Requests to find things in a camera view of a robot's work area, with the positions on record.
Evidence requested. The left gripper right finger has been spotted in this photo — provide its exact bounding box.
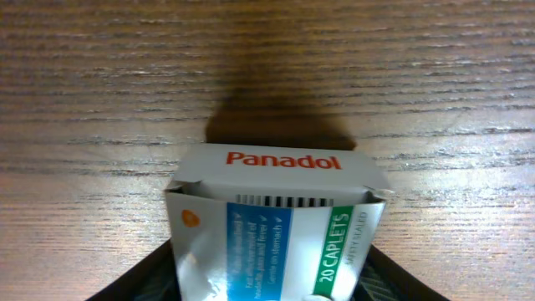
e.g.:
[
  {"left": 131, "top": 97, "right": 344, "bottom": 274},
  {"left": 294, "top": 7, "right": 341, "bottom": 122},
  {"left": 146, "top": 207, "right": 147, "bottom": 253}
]
[{"left": 353, "top": 246, "right": 449, "bottom": 301}]

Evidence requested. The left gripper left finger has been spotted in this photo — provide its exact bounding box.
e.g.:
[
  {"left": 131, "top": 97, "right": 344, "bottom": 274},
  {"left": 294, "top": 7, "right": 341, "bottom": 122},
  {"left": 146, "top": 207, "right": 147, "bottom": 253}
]
[{"left": 88, "top": 240, "right": 181, "bottom": 301}]

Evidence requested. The white medicine box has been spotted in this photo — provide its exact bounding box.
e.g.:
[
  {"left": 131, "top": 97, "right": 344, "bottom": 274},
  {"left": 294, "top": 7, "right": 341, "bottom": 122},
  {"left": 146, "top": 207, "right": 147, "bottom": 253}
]
[{"left": 165, "top": 144, "right": 389, "bottom": 301}]

